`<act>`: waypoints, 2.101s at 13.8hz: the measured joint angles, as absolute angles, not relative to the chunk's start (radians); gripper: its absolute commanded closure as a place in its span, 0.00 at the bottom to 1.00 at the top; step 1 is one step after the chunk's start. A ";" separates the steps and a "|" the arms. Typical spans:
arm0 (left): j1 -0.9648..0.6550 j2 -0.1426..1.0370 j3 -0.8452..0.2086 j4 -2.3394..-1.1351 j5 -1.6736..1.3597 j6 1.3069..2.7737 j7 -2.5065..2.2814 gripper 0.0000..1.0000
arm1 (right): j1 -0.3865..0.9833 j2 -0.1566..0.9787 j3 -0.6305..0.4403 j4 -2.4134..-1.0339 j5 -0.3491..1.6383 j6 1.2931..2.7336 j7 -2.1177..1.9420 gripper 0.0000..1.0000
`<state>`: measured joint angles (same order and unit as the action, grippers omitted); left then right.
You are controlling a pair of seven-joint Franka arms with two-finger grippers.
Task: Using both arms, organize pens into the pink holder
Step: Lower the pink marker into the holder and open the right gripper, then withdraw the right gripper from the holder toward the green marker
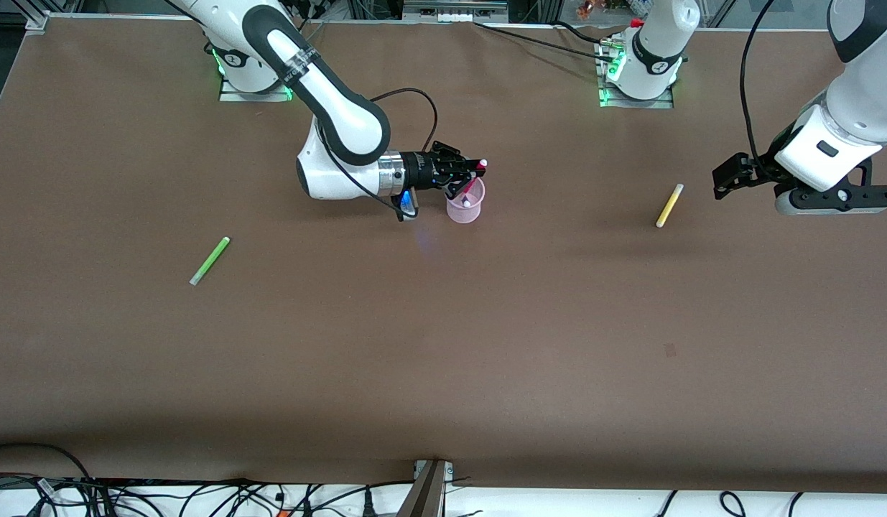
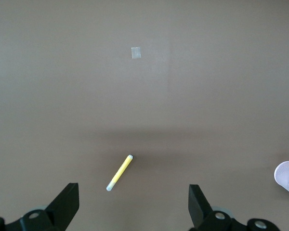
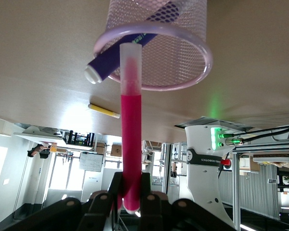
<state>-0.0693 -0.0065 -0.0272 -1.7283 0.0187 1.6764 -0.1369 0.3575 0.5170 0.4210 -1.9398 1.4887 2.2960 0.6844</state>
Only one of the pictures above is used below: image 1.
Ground metal table edge bracket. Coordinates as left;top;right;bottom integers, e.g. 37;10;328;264
396;460;455;517

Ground green pen with clear cap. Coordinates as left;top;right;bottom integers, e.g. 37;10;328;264
190;236;231;287

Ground pink pen with white end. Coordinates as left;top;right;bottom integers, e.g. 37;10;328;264
461;159;489;209

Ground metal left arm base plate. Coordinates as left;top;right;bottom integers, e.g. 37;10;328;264
596;39;675;110

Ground pink translucent pen holder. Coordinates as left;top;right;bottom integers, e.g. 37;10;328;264
446;177;486;225

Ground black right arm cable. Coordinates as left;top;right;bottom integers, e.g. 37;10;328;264
321;88;440;220

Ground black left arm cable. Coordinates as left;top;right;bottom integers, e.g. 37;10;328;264
738;0;776;167

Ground yellow pen with clear cap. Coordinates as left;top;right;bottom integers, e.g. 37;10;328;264
655;183;684;229

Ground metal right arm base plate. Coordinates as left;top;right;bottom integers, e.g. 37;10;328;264
218;70;294;103

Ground tangled black floor cables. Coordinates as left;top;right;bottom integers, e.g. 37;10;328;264
0;442;480;517

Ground black cable to arm base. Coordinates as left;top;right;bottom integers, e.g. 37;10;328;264
475;20;610;57

